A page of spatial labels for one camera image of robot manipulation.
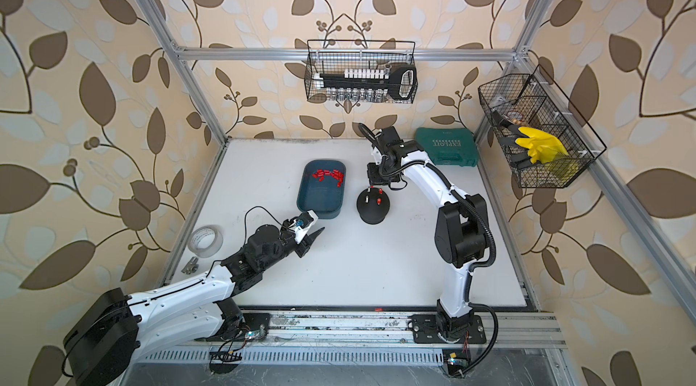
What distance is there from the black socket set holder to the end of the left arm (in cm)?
46

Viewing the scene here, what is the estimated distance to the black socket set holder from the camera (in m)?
0.82

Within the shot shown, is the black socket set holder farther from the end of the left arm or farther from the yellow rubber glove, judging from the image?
the end of the left arm

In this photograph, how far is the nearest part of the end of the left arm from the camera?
2.36ft
